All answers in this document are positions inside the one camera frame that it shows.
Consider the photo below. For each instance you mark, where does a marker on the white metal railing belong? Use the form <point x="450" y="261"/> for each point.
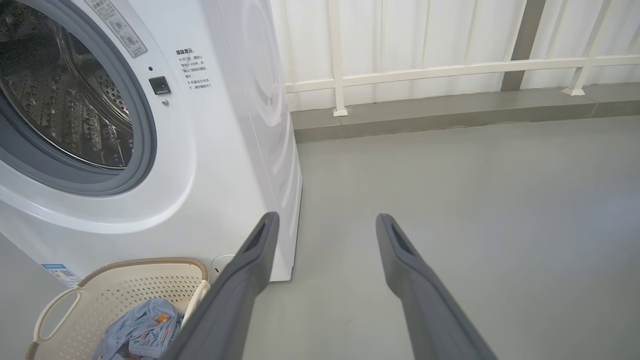
<point x="450" y="69"/>

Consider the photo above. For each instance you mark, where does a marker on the grey warning sticker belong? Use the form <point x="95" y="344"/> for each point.
<point x="120" y="27"/>

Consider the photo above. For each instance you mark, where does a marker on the cream perforated laundry basket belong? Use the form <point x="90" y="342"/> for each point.
<point x="125" y="287"/>

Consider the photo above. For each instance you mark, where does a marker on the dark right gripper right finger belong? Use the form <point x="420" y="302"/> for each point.
<point x="425" y="305"/>

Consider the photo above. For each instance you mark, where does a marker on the black door latch socket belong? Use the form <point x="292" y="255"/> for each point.
<point x="160" y="85"/>

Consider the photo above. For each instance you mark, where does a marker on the blue energy label sticker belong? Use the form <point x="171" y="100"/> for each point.
<point x="61" y="274"/>

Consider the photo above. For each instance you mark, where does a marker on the white front-load washing machine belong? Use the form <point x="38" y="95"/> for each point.
<point x="225" y="165"/>

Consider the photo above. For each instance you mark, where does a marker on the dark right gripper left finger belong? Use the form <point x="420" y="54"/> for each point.
<point x="235" y="300"/>

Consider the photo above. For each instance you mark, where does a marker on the round white filter cover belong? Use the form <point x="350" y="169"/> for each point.
<point x="222" y="264"/>

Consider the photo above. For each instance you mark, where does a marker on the blue cartoon print garment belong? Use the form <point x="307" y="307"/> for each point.
<point x="140" y="330"/>

